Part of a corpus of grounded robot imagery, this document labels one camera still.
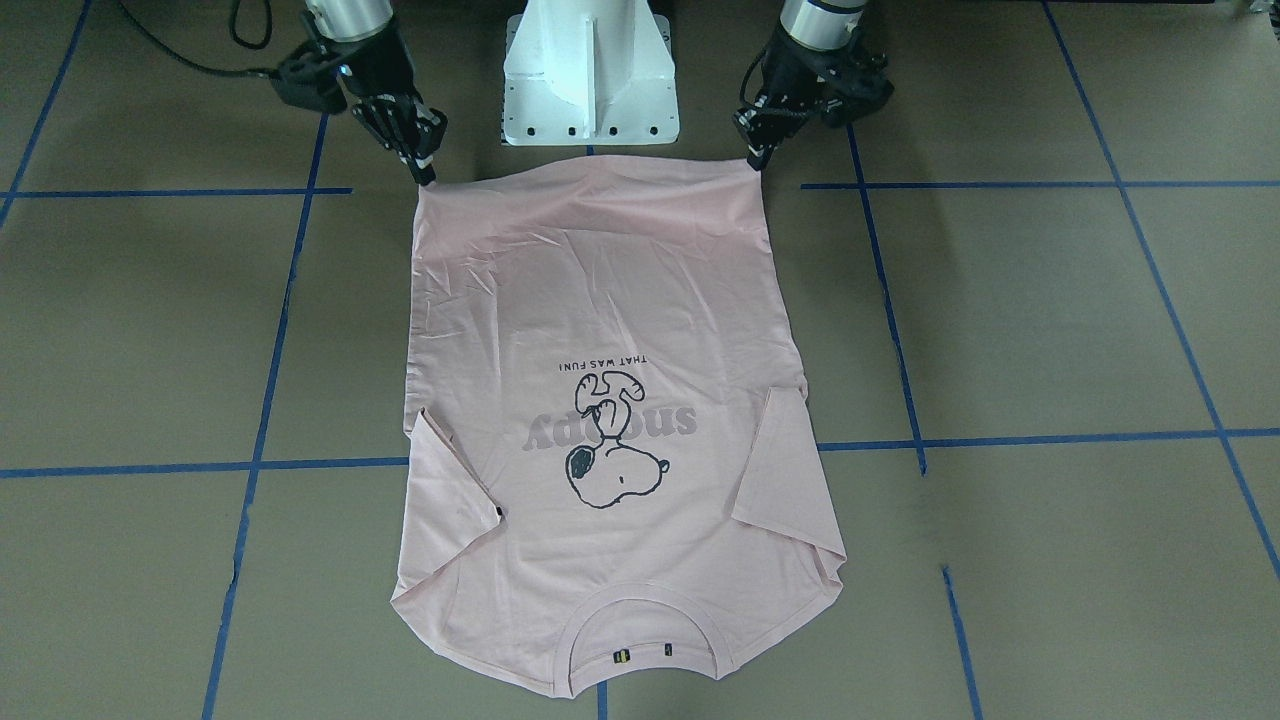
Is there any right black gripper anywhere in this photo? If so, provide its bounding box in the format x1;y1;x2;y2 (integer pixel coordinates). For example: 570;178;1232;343
335;22;448;187

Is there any pink snoopy t-shirt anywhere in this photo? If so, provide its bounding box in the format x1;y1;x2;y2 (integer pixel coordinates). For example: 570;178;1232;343
390;155;847;698

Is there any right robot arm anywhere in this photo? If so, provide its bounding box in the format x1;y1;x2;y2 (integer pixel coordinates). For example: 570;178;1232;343
306;1;448;186

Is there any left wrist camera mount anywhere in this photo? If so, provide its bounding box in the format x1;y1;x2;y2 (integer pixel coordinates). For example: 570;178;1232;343
818;44;895;128

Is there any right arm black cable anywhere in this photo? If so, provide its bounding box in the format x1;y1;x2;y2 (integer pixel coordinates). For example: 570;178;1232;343
118;0;301;79

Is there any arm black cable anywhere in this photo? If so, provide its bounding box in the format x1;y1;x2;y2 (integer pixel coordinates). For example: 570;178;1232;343
118;0;301;79
739;45;791;126

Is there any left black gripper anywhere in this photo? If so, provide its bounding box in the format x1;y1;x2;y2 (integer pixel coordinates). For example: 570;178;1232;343
735;26;856;172

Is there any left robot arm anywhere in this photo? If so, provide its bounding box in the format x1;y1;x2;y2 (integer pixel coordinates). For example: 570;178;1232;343
733;1;867;172

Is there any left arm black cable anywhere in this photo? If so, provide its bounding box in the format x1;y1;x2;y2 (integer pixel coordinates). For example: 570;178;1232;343
739;45;791;126

